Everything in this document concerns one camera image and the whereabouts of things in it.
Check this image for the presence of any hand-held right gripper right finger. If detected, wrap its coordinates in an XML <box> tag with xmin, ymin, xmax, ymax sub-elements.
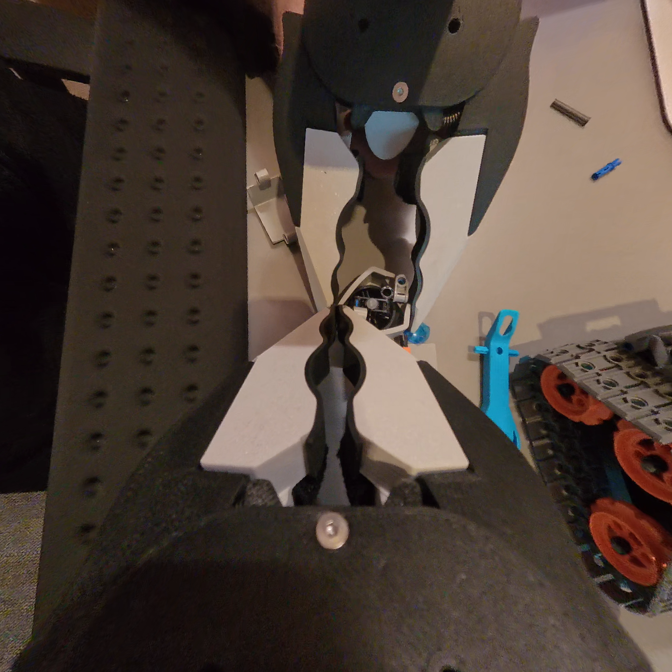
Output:
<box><xmin>343</xmin><ymin>318</ymin><xmax>470</xmax><ymax>495</ymax></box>

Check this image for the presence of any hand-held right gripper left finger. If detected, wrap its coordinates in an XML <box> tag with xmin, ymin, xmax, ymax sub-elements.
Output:
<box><xmin>200</xmin><ymin>310</ymin><xmax>338</xmax><ymax>494</ymax></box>

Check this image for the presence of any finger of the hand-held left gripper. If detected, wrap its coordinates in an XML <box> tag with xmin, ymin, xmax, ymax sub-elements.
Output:
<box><xmin>404</xmin><ymin>131</ymin><xmax>489</xmax><ymax>335</ymax></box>
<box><xmin>303</xmin><ymin>126</ymin><xmax>364</xmax><ymax>310</ymax></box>

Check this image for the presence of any grey toy wheel frame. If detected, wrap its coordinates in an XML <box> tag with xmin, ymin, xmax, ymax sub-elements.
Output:
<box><xmin>345</xmin><ymin>268</ymin><xmax>412</xmax><ymax>334</ymax></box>

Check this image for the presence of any blue toy wrench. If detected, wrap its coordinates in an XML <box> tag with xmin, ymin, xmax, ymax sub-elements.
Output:
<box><xmin>473</xmin><ymin>309</ymin><xmax>524</xmax><ymax>449</ymax></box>

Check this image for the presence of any small black toy pin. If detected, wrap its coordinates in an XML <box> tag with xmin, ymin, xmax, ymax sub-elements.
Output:
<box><xmin>551</xmin><ymin>99</ymin><xmax>592</xmax><ymax>128</ymax></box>

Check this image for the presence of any black perforated mat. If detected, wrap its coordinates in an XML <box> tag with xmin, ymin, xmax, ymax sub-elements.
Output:
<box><xmin>30</xmin><ymin>0</ymin><xmax>255</xmax><ymax>636</ymax></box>

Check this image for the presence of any grey orange tracked toy robot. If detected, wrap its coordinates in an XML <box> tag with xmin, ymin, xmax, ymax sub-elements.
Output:
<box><xmin>509</xmin><ymin>324</ymin><xmax>672</xmax><ymax>622</ymax></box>

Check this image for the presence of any white book stand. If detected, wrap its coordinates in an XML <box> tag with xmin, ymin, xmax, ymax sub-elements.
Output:
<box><xmin>640</xmin><ymin>0</ymin><xmax>672</xmax><ymax>134</ymax></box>

